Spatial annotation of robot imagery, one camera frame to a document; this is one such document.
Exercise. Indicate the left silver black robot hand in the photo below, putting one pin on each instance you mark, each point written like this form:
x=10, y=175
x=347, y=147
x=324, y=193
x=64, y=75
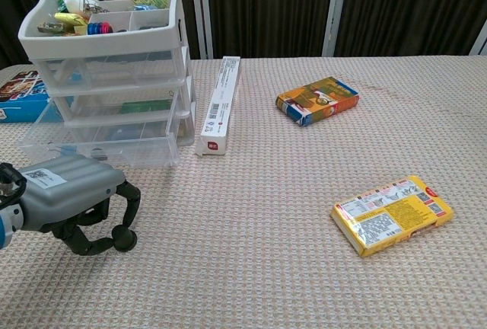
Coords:
x=68, y=195

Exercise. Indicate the black round cap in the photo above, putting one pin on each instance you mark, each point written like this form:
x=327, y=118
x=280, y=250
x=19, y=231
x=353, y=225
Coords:
x=123, y=238

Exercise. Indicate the clear drawer with binder clips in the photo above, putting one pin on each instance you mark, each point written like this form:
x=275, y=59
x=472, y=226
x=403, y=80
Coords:
x=152, y=150

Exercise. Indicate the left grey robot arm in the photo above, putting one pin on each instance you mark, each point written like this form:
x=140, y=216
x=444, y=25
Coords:
x=7, y=226

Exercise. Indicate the blue brown cookie box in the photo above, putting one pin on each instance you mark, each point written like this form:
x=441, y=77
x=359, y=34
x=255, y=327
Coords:
x=23, y=100

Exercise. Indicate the colourful snack packet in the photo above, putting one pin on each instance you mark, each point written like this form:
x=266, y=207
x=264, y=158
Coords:
x=317, y=100

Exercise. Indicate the yellow printed box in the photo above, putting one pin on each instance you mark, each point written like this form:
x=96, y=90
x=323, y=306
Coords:
x=392, y=214

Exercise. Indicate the green orange candy packet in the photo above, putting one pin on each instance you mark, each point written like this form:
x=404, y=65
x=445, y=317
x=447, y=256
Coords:
x=49, y=27

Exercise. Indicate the stack of coloured discs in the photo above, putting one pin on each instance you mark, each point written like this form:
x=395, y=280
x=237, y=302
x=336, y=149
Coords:
x=99, y=28

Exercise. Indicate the long white carton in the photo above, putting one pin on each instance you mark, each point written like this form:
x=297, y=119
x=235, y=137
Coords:
x=220, y=108

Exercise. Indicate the yellow foil candy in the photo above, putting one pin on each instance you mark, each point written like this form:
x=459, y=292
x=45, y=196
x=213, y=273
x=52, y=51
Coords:
x=70, y=18

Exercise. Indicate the white round trinket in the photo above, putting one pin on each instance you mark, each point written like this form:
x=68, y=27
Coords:
x=74, y=2

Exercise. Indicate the beige woven tablecloth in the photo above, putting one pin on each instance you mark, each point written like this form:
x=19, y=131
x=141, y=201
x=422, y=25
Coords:
x=266, y=287

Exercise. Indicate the white plastic drawer organizer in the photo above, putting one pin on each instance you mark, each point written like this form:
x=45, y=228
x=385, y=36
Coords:
x=99, y=43

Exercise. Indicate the white partition frame post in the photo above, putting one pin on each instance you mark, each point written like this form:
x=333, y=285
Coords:
x=480, y=41
x=201, y=9
x=335, y=9

